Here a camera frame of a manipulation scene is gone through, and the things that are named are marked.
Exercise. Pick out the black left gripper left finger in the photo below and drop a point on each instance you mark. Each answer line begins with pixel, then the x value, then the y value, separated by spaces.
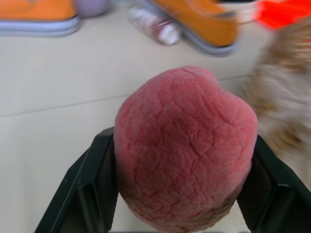
pixel 80 189

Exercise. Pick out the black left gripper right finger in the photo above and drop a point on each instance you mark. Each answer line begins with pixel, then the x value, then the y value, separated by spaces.
pixel 274 194

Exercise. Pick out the pink wrinkled foam peach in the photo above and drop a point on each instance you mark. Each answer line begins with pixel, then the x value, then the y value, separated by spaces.
pixel 184 150

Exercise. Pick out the beige fluffy plush toy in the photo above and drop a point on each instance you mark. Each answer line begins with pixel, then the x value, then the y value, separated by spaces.
pixel 284 97

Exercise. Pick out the orange canvas shoe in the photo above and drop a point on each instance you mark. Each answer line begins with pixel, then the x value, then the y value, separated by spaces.
pixel 206 21
pixel 36 17

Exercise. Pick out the white bottle with dark label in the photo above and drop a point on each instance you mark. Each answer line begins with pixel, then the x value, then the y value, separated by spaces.
pixel 155 25

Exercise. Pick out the bright red object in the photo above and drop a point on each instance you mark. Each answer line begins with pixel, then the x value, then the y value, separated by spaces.
pixel 281 12

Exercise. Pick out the pale purple round object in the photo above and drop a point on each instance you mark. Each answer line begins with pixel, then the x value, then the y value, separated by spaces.
pixel 91 6

